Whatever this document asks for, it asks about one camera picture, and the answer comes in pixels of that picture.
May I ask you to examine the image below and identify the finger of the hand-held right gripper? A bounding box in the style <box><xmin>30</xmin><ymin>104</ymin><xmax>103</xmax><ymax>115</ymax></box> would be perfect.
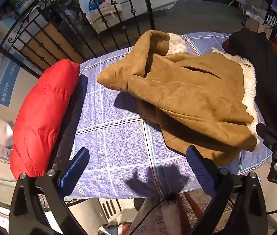
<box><xmin>256</xmin><ymin>122</ymin><xmax>277</xmax><ymax>153</ymax></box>

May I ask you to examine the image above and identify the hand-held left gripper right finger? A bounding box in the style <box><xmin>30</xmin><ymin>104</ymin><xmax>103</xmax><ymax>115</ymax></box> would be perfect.
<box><xmin>186</xmin><ymin>145</ymin><xmax>268</xmax><ymax>235</ymax></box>

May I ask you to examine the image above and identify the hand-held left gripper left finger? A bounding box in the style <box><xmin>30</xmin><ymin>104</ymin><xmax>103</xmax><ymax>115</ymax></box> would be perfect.
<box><xmin>9</xmin><ymin>147</ymin><xmax>90</xmax><ymax>235</ymax></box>

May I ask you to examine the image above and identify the brown fur-lined suede coat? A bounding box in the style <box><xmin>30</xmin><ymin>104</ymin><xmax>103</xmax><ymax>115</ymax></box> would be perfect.
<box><xmin>96</xmin><ymin>30</ymin><xmax>259</xmax><ymax>174</ymax></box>

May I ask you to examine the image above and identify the blue plaid bed sheet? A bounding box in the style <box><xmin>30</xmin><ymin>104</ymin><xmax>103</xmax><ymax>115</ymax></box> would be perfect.
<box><xmin>55</xmin><ymin>31</ymin><xmax>273</xmax><ymax>199</ymax></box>

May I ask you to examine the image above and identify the white plastic crate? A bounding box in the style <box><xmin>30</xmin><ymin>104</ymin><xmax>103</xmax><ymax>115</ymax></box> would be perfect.
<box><xmin>98</xmin><ymin>198</ymin><xmax>123</xmax><ymax>223</ymax></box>

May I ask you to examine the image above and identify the black garment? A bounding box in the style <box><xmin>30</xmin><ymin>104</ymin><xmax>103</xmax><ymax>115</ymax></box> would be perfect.
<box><xmin>223</xmin><ymin>28</ymin><xmax>277</xmax><ymax>139</ymax></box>

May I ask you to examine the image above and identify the red puffer jacket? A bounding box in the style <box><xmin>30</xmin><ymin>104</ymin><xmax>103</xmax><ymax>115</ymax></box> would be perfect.
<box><xmin>9</xmin><ymin>59</ymin><xmax>80</xmax><ymax>178</ymax></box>

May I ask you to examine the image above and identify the grey patterned rug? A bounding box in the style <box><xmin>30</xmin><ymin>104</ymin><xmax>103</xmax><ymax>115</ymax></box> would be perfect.
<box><xmin>129</xmin><ymin>191</ymin><xmax>229</xmax><ymax>235</ymax></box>

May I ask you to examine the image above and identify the brown and white shoe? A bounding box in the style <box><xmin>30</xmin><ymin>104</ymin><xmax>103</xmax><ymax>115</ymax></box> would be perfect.
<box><xmin>98</xmin><ymin>221</ymin><xmax>133</xmax><ymax>235</ymax></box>

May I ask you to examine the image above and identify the cardboard box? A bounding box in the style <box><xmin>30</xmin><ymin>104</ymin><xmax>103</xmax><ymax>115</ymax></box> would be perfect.
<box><xmin>245</xmin><ymin>6</ymin><xmax>273</xmax><ymax>40</ymax></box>

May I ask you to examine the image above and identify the wooden cabinet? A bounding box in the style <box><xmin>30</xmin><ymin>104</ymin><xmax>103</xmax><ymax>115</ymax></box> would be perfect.
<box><xmin>20</xmin><ymin>21</ymin><xmax>85</xmax><ymax>71</ymax></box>

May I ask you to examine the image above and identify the round printed tin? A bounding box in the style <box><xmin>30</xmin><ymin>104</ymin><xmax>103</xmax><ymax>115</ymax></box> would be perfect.
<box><xmin>10</xmin><ymin>0</ymin><xmax>37</xmax><ymax>14</ymax></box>

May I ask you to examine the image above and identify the black cable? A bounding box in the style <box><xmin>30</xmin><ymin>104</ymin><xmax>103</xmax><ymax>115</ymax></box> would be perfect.
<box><xmin>135</xmin><ymin>193</ymin><xmax>178</xmax><ymax>235</ymax></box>

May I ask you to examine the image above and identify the black iron bed frame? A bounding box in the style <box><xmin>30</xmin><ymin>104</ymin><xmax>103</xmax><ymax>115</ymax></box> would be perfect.
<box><xmin>0</xmin><ymin>0</ymin><xmax>158</xmax><ymax>71</ymax></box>

